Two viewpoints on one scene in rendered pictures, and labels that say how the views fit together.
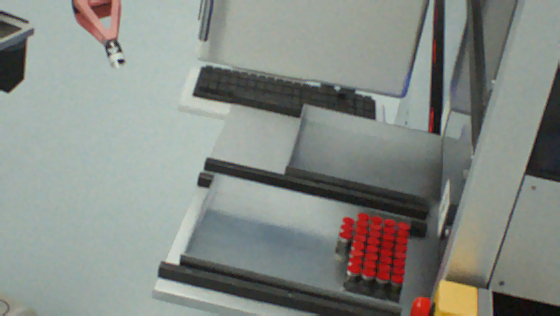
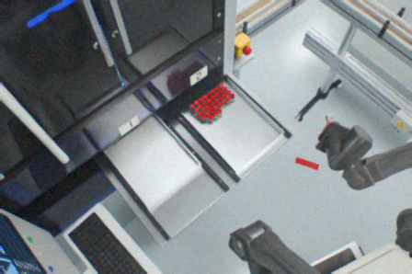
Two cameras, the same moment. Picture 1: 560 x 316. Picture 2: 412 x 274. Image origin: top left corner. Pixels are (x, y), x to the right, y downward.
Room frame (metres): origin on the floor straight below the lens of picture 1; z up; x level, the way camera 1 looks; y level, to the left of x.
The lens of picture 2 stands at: (1.99, 0.38, 2.17)
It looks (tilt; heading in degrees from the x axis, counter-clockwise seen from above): 63 degrees down; 230
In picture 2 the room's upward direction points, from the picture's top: 4 degrees counter-clockwise
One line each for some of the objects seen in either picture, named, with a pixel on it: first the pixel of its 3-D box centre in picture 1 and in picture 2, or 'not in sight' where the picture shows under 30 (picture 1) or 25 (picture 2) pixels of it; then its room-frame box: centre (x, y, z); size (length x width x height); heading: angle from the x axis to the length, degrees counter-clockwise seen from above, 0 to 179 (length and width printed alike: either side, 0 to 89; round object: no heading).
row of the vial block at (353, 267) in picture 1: (356, 253); (217, 108); (1.46, -0.15, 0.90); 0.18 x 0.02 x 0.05; 176
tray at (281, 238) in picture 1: (301, 244); (232, 123); (1.46, -0.06, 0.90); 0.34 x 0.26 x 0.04; 86
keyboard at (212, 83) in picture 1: (286, 95); (111, 260); (2.17, 0.01, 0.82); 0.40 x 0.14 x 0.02; 91
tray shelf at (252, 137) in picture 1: (334, 211); (193, 144); (1.63, -0.11, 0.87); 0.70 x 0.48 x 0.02; 177
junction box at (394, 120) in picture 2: not in sight; (403, 121); (0.60, 0.46, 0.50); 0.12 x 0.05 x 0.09; 87
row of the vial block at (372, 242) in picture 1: (369, 256); (214, 105); (1.46, -0.17, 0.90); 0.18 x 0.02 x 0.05; 176
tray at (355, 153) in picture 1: (382, 161); (148, 154); (1.80, -0.19, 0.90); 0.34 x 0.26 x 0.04; 87
